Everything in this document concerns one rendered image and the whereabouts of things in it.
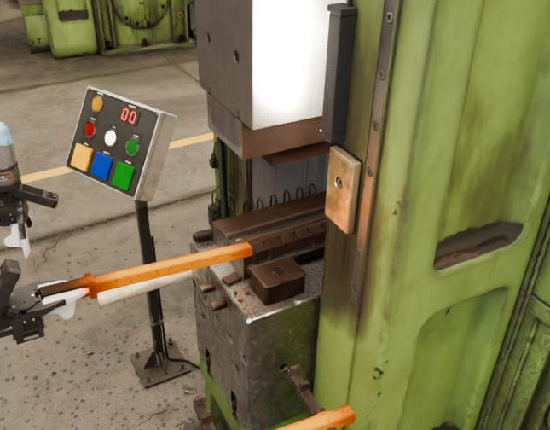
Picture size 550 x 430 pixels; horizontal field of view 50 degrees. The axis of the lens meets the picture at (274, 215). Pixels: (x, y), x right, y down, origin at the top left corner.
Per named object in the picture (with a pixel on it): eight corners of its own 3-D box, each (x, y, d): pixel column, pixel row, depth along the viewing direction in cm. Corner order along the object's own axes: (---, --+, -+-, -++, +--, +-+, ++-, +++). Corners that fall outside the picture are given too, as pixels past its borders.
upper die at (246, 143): (242, 160, 135) (241, 122, 130) (208, 127, 149) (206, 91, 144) (387, 126, 152) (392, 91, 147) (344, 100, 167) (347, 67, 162)
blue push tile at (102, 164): (105, 181, 184) (111, 158, 182) (89, 174, 187) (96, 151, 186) (109, 181, 185) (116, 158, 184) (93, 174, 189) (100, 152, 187)
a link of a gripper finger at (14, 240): (7, 260, 156) (2, 225, 156) (31, 257, 157) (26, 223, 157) (5, 260, 153) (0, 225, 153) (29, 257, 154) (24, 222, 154)
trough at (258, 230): (234, 248, 154) (234, 244, 153) (227, 237, 158) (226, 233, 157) (365, 209, 171) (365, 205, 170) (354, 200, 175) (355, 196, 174)
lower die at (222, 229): (243, 280, 154) (243, 253, 150) (213, 240, 169) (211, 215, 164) (372, 237, 172) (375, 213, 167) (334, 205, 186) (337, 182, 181)
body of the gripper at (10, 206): (-3, 214, 160) (-14, 176, 153) (31, 210, 162) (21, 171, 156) (-5, 229, 154) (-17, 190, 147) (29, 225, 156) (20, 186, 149)
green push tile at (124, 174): (127, 191, 179) (134, 167, 177) (110, 184, 182) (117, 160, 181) (131, 191, 180) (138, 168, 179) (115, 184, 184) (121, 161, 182)
